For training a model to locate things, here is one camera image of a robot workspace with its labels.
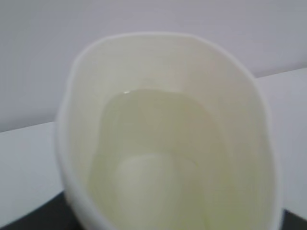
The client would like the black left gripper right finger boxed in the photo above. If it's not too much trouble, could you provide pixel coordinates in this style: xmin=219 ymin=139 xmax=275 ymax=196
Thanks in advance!
xmin=281 ymin=209 xmax=307 ymax=230

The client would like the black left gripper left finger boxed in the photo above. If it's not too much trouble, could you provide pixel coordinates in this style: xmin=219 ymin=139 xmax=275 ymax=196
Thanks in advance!
xmin=1 ymin=192 xmax=82 ymax=230

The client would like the white paper cup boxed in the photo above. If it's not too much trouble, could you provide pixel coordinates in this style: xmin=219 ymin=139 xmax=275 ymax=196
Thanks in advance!
xmin=55 ymin=32 xmax=283 ymax=230

